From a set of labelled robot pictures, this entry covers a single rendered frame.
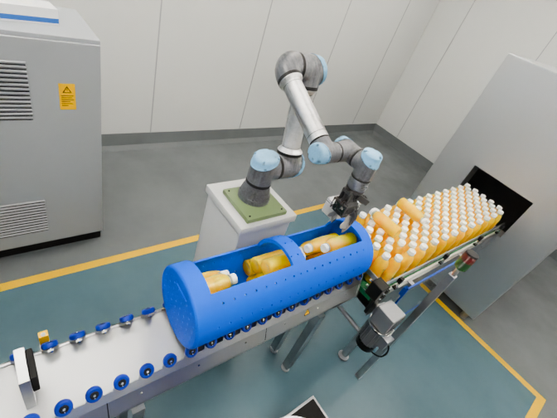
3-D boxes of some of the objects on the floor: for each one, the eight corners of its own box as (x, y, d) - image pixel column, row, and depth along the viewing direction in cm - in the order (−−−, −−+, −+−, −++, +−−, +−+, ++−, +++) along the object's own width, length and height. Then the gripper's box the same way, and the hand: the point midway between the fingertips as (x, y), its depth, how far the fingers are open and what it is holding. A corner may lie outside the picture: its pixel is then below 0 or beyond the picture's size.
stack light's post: (354, 374, 236) (448, 273, 171) (357, 371, 238) (451, 270, 174) (358, 379, 234) (454, 279, 169) (361, 376, 236) (457, 276, 171)
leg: (279, 366, 224) (313, 311, 187) (286, 362, 228) (320, 307, 191) (283, 373, 221) (319, 319, 184) (291, 369, 225) (326, 315, 188)
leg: (268, 347, 232) (298, 291, 195) (274, 344, 235) (306, 289, 198) (272, 355, 228) (304, 299, 192) (278, 351, 232) (312, 296, 195)
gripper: (336, 179, 128) (316, 221, 141) (358, 199, 122) (336, 240, 134) (351, 177, 133) (330, 216, 146) (373, 196, 127) (350, 235, 139)
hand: (338, 225), depth 141 cm, fingers open, 5 cm apart
